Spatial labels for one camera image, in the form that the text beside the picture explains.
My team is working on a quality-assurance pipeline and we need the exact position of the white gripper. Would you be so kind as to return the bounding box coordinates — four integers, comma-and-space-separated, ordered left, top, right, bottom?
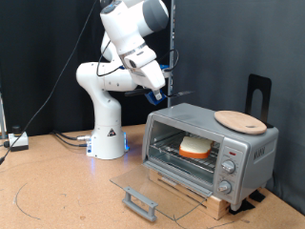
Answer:
130, 59, 167, 100

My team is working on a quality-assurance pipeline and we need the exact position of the white bread slice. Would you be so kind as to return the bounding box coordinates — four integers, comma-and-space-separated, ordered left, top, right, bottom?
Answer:
178, 135, 214, 160

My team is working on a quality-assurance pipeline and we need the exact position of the silver temperature knob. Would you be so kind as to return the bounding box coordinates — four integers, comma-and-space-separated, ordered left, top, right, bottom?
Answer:
221, 158, 237, 175

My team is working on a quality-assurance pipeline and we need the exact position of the silver toaster oven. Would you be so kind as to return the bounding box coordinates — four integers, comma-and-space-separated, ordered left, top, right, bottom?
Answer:
141, 102, 280, 212

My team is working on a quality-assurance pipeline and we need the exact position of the vertical metal pole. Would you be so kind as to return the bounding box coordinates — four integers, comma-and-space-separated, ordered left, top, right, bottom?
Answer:
167, 0, 176, 108

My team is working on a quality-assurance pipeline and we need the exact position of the small wooden cutting board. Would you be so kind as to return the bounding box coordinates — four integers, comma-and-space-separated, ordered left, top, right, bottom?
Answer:
213, 110, 268, 135

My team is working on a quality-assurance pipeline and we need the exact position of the black metal bookend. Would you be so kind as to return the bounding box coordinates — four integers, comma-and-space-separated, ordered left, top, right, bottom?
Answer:
245, 73, 275, 129

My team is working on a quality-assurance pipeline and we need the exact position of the silver timer knob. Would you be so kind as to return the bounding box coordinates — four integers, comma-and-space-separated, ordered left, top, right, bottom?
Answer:
216, 179, 233, 195

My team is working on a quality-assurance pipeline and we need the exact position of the wooden block base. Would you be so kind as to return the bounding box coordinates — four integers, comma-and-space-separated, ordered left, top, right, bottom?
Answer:
148, 167, 232, 221

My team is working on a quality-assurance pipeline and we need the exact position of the black foam pad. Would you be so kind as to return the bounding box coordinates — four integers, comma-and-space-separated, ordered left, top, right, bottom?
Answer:
228, 198, 256, 216
249, 189, 267, 203

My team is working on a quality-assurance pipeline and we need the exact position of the grey emergency stop box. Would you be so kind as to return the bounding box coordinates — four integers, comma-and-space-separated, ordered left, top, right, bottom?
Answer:
8, 125, 30, 153

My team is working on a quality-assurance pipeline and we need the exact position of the metal stand leg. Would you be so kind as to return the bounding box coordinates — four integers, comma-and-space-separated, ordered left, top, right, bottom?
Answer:
0, 94, 8, 140

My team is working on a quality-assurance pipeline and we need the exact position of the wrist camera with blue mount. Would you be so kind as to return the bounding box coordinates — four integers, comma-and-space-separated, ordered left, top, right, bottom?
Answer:
159, 64, 172, 79

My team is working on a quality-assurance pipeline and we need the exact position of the wire oven rack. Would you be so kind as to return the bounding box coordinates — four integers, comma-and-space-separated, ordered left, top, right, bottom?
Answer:
149, 130, 221, 175

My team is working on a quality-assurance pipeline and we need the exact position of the black cable with silver plug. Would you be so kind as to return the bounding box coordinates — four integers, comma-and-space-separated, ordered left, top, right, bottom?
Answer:
51, 129, 93, 142

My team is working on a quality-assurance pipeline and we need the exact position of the black base cable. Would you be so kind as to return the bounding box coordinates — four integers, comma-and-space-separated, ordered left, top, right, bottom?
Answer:
54, 133, 90, 148

